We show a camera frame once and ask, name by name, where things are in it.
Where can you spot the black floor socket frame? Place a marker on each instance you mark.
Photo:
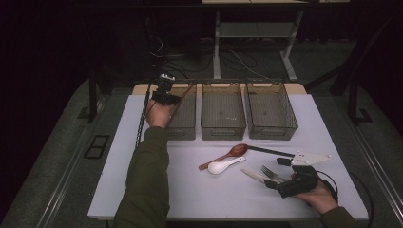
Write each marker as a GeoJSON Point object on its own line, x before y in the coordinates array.
{"type": "Point", "coordinates": [96, 146]}

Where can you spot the metal fork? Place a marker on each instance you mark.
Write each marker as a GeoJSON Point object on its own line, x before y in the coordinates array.
{"type": "Point", "coordinates": [269, 172]}

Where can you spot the person's right hand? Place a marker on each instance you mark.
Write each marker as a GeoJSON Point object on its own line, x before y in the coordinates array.
{"type": "Point", "coordinates": [321, 199]}

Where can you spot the black metal stand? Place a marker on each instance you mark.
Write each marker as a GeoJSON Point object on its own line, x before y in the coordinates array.
{"type": "Point", "coordinates": [353, 95]}
{"type": "Point", "coordinates": [92, 98]}

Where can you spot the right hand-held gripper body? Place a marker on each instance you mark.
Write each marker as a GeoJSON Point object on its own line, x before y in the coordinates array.
{"type": "Point", "coordinates": [299, 183]}

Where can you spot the white-framed desk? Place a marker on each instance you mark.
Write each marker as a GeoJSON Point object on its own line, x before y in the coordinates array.
{"type": "Point", "coordinates": [253, 30]}

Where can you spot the clear grey plastic bin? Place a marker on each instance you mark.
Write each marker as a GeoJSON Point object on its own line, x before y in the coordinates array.
{"type": "Point", "coordinates": [223, 110]}
{"type": "Point", "coordinates": [269, 110]}
{"type": "Point", "coordinates": [187, 114]}

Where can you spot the white table mat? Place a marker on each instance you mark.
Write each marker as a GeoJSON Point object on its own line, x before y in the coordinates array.
{"type": "Point", "coordinates": [221, 196]}

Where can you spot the brown wooden chopstick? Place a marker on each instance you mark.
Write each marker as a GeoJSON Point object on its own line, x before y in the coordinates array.
{"type": "Point", "coordinates": [185, 99]}

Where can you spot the person's left hand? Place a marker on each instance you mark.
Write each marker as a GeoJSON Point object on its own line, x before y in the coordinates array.
{"type": "Point", "coordinates": [160, 115]}

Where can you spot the metal table knife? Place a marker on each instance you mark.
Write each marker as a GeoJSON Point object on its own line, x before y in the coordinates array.
{"type": "Point", "coordinates": [253, 174]}

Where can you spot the brown wooden spoon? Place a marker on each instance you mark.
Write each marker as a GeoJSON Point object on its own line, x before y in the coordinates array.
{"type": "Point", "coordinates": [237, 149]}

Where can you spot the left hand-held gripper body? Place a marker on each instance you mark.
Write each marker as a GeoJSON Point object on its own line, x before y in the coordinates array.
{"type": "Point", "coordinates": [164, 96]}

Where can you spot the white ceramic spoon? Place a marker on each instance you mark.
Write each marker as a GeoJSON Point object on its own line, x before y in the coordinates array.
{"type": "Point", "coordinates": [217, 167]}

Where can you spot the metal floor rail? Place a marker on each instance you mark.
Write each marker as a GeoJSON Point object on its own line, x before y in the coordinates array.
{"type": "Point", "coordinates": [377, 164]}
{"type": "Point", "coordinates": [63, 183]}

